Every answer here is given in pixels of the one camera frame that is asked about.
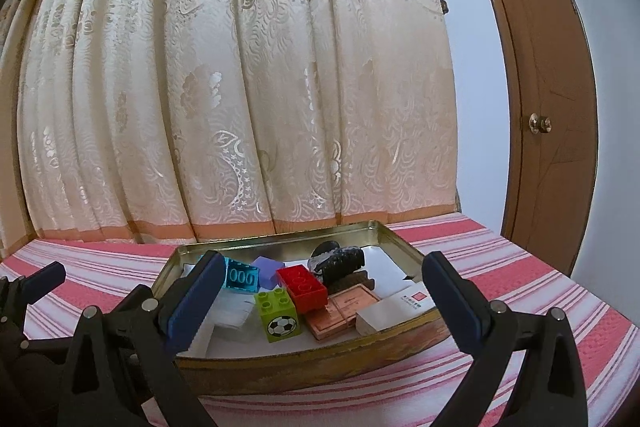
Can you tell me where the blue toy brick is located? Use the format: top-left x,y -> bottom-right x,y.
193,254 -> 260,294

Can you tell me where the black white small object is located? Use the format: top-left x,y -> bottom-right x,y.
307,241 -> 366,287

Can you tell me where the red white striped cloth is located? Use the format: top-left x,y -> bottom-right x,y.
1,213 -> 639,426

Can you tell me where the white card box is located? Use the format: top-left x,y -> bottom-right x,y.
355,282 -> 435,336

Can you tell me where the green toy brick with football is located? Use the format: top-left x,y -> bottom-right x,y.
254,287 -> 302,343

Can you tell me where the purple toy brick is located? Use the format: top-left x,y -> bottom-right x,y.
252,256 -> 285,291

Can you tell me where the brown wooden door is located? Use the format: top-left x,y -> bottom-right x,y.
491,0 -> 598,274

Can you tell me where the gold metal tin tray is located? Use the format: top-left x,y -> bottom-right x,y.
152,221 -> 449,395

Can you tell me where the red toy brick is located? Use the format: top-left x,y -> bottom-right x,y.
276,265 -> 329,315

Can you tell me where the dark brown wooden stand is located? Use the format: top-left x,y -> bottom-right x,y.
328,270 -> 375,295

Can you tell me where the brass door knob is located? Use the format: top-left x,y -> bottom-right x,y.
528,113 -> 552,134

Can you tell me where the cream floral curtain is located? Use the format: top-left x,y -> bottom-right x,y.
1,0 -> 457,255

